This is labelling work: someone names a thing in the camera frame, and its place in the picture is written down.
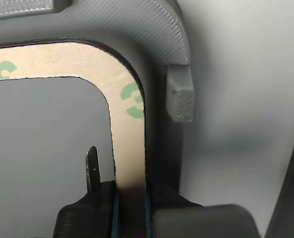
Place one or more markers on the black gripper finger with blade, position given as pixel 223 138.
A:
pixel 87 215

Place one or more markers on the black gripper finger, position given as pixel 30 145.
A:
pixel 198 220

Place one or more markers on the black foam frame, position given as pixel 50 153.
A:
pixel 129 148

